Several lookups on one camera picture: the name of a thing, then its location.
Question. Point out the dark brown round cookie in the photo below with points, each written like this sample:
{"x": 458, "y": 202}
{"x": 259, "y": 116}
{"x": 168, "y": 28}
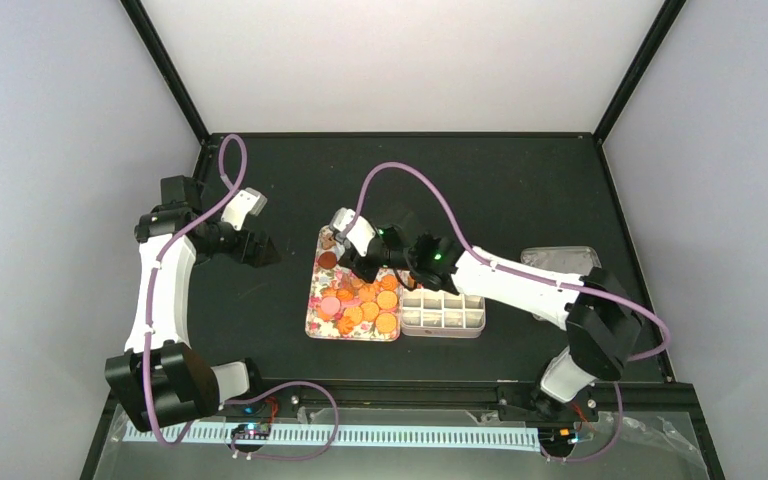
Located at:
{"x": 327, "y": 260}

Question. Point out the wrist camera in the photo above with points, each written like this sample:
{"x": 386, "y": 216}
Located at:
{"x": 348, "y": 226}
{"x": 245, "y": 203}

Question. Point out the pink divided cookie tin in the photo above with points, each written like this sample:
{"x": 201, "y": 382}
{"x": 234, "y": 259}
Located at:
{"x": 439, "y": 314}

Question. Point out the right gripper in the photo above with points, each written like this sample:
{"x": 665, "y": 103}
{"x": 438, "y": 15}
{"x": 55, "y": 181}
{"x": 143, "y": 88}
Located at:
{"x": 347, "y": 255}

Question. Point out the brown flower cookie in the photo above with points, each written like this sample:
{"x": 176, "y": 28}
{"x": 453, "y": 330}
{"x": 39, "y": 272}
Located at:
{"x": 326, "y": 242}

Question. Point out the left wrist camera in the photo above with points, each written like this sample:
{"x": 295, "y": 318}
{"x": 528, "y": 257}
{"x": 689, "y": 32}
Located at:
{"x": 245, "y": 203}

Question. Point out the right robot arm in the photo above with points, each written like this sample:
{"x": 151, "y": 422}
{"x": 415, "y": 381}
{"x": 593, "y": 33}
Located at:
{"x": 600, "y": 330}

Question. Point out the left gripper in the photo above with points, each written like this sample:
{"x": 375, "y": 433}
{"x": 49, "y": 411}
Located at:
{"x": 253, "y": 257}

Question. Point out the white slotted cable duct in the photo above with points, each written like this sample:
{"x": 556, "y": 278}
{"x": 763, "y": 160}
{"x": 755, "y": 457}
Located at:
{"x": 398, "y": 436}

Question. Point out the clear plastic tin lid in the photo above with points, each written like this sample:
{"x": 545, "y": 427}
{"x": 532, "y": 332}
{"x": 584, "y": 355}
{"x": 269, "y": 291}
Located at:
{"x": 564, "y": 259}

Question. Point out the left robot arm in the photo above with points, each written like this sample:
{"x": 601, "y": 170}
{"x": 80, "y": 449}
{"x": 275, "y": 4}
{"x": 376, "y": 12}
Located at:
{"x": 159, "y": 380}

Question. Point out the floral cookie tray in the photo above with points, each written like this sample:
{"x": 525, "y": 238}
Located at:
{"x": 369, "y": 311}

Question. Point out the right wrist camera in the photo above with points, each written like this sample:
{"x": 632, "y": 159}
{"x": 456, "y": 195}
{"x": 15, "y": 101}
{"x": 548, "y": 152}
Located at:
{"x": 348, "y": 226}

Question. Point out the pink sandwich cookie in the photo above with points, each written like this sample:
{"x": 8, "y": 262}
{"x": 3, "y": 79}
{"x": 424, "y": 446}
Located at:
{"x": 329, "y": 306}

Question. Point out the black frame post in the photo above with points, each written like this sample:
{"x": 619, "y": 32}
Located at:
{"x": 141, "y": 21}

